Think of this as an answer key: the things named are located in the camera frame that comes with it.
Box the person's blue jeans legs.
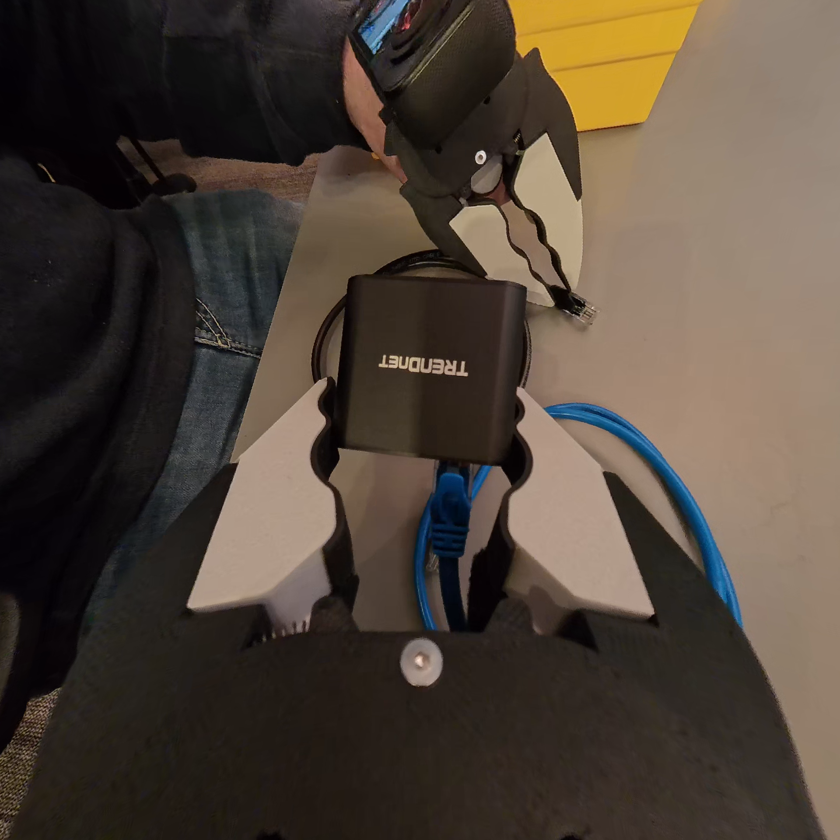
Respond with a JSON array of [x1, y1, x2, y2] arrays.
[[82, 190, 304, 621]]

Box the blue ethernet cable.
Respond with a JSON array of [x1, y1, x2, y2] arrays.
[[412, 403, 744, 633]]

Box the black network switch box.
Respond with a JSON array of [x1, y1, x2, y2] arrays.
[[335, 273, 529, 462]]

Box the black ethernet cable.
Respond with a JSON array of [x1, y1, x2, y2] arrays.
[[311, 251, 601, 395]]

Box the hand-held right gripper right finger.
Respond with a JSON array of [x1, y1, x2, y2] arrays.
[[466, 387, 657, 634]]

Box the person's left forearm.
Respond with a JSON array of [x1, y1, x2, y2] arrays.
[[118, 0, 368, 166]]

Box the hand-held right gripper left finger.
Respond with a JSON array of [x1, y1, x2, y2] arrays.
[[187, 381, 360, 623]]

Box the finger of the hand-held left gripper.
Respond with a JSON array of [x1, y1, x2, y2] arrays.
[[505, 131, 585, 293], [448, 202, 565, 308]]

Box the person's left hand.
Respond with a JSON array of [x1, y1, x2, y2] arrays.
[[341, 56, 408, 185]]

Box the yellow plastic bin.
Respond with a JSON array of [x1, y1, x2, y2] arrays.
[[511, 0, 703, 133]]

